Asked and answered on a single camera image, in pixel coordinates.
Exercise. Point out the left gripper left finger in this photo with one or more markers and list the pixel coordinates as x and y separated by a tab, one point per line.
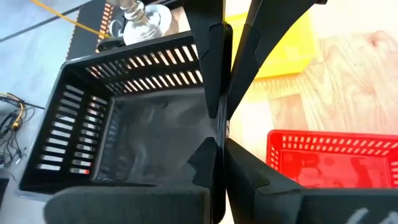
130	205

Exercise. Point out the yellow plastic slotted basket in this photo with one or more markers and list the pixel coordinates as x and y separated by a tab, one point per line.
286	53

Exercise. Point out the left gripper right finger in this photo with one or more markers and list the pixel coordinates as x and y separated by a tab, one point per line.
280	205

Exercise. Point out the red plastic slotted basket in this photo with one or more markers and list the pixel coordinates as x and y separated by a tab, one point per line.
326	168

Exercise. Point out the white shade table lamp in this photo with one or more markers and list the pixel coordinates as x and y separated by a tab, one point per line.
146	25

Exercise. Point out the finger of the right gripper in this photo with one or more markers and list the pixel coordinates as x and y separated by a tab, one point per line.
267	25
211	46

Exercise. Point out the black plastic slotted basket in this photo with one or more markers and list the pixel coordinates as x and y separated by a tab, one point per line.
140	133

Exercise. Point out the black hazard-striped floor mat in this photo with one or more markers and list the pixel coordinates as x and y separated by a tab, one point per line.
87	31

